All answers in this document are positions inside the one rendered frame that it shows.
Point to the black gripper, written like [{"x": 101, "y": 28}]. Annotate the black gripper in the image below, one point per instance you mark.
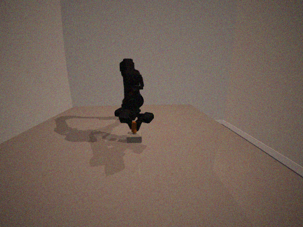
[{"x": 146, "y": 117}]

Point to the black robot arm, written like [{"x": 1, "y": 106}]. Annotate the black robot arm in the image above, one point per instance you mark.
[{"x": 133, "y": 81}]

